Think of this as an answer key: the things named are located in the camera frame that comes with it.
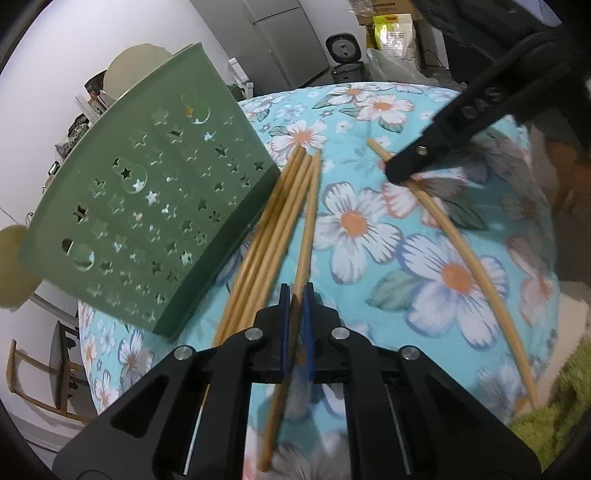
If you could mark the wooden chopstick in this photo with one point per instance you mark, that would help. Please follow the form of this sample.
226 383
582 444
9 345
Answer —
480 277
277 258
269 258
260 258
307 240

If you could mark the white folding rack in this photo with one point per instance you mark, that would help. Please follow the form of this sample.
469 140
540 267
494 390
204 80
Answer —
241 78

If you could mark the grey fridge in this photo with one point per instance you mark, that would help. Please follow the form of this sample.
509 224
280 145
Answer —
286 41

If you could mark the white table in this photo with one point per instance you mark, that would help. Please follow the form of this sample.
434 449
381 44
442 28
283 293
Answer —
55 304

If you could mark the wooden chair dark seat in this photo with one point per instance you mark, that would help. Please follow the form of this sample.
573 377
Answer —
57 369

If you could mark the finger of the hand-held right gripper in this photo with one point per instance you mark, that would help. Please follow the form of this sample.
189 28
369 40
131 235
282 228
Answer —
461 120

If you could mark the wooden rice paddle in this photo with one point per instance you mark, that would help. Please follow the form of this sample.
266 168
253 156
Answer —
134 64

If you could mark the floral blue blanket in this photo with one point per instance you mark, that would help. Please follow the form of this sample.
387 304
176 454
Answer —
415 258

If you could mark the yellow-green rice bag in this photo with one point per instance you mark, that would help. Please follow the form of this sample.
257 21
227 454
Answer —
392 39

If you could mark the green fuzzy garment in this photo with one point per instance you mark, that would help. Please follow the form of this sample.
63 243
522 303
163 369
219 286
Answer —
554 415

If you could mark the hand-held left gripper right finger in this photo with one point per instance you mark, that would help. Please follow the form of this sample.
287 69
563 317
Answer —
310 341

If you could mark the green utensil holder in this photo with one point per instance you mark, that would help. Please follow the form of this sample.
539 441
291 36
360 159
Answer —
152 207

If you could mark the black rice cooker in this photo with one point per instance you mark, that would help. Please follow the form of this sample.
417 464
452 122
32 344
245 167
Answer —
346 60

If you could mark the bundle of bamboo chopsticks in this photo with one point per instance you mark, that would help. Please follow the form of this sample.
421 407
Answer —
250 258

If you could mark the clear plastic bag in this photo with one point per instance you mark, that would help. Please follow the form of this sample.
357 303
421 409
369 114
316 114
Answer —
397 71

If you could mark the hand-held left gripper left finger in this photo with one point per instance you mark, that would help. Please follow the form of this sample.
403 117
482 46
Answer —
285 341

